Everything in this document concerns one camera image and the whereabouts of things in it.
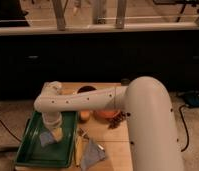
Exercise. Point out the orange bowl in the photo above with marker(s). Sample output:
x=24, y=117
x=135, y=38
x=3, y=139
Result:
x=107, y=114

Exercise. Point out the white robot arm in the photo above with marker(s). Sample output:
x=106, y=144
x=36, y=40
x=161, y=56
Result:
x=151, y=123

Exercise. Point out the small dark cup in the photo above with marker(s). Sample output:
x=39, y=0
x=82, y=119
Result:
x=125, y=82

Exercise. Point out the blue black floor device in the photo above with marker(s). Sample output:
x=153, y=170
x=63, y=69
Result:
x=192, y=99

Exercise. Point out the dark cabinet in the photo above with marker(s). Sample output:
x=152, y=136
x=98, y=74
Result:
x=29, y=61

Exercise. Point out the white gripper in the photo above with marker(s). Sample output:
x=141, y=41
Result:
x=52, y=121

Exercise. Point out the green plastic tray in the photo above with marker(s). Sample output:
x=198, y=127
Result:
x=57, y=155

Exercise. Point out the grey folded cloth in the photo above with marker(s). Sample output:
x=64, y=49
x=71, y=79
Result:
x=93, y=153

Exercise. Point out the small orange fruit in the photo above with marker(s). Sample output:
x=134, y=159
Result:
x=84, y=116

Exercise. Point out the dark brown toy pile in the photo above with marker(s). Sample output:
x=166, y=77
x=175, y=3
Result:
x=115, y=122

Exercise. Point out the yellow corn cob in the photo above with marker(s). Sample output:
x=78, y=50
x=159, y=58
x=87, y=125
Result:
x=78, y=150

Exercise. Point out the dark brown bowl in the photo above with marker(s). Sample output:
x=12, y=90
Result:
x=86, y=89

